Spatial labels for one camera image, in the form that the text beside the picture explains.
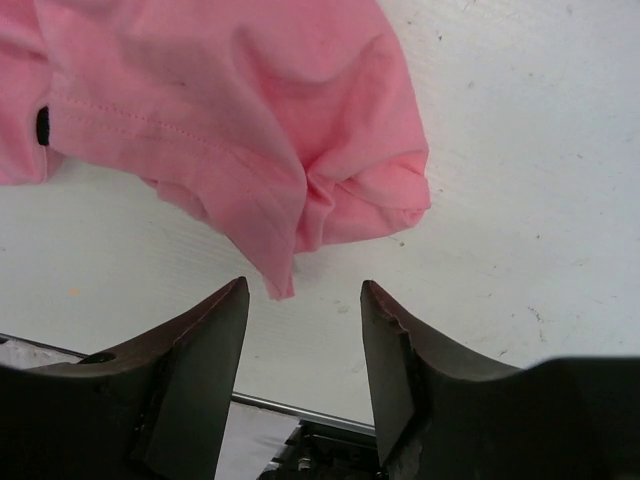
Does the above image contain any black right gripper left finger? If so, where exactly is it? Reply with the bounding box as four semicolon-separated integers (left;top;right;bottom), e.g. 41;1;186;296
1;278;249;479

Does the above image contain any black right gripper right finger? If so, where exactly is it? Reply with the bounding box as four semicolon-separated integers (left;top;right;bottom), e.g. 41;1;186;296
360;280;639;479

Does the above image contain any pink t-shirt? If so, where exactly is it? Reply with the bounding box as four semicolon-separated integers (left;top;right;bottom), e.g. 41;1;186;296
1;1;430;299

